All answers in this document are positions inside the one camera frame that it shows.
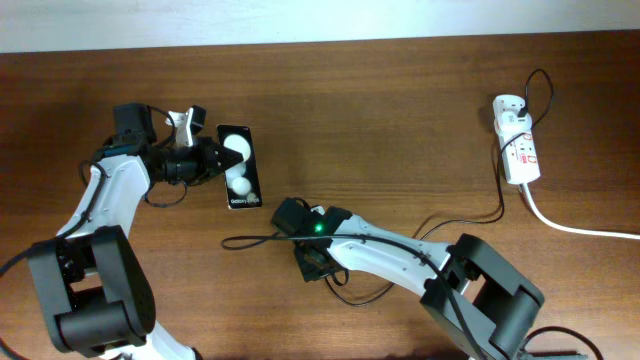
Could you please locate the black Galaxy flip phone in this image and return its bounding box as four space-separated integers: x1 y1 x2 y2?
216 125 263 210

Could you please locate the black charger cable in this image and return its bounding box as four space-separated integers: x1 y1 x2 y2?
324 68 556 308

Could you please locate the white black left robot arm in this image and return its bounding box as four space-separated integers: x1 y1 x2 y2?
28 135 243 359

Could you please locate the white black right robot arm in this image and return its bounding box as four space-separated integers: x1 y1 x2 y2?
285 207 544 359

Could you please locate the white USB charger adapter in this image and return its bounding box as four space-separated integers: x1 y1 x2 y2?
492 94 533 136

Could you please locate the white power strip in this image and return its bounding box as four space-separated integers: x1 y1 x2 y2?
498 131 541 185

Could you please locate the white power strip cord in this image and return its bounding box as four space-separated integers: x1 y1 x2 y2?
519 182 640 241

